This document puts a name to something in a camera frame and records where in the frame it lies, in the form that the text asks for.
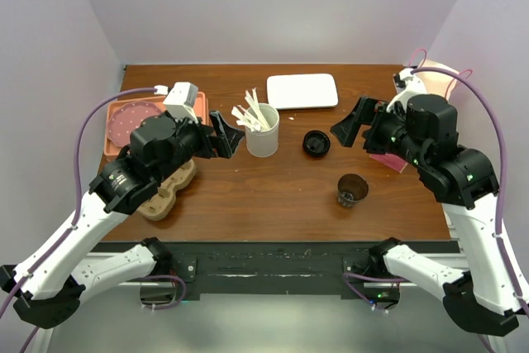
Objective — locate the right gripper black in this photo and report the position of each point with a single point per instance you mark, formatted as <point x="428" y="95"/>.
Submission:
<point x="364" y="112"/>

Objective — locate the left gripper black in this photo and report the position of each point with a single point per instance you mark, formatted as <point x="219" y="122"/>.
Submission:
<point x="224" y="144"/>

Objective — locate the black coffee cup lid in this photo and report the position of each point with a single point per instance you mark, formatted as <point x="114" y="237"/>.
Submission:
<point x="316" y="143"/>

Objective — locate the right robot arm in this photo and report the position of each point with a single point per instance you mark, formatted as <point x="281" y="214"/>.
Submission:
<point x="423" y="132"/>

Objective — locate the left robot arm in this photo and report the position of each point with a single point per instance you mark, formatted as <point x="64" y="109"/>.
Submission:
<point x="50" y="285"/>

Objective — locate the white paper stir sticks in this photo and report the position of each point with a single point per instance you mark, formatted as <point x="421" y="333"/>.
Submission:
<point x="252" y="117"/>

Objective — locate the white cylindrical holder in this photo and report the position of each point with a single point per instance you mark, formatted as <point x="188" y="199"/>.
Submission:
<point x="263" y="144"/>

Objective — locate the white rectangular plate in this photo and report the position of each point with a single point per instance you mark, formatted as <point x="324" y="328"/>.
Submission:
<point x="301" y="91"/>

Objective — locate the pink paper gift bag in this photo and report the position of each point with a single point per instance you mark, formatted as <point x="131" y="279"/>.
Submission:
<point x="435" y="83"/>

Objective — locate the cardboard cup carrier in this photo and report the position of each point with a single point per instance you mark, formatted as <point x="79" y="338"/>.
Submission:
<point x="158" y="207"/>

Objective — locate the pink dotted plate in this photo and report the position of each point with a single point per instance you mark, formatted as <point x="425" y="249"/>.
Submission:
<point x="127" y="118"/>

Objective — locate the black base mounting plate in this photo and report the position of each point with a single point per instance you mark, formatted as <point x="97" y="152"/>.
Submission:
<point x="280" y="268"/>

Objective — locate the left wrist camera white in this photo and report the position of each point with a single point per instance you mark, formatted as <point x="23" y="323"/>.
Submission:
<point x="180" y="100"/>

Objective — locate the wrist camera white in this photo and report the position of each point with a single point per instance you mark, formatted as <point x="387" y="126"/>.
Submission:
<point x="180" y="100"/>
<point x="407" y="85"/>

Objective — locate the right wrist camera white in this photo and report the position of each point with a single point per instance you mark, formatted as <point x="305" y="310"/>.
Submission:
<point x="407" y="85"/>

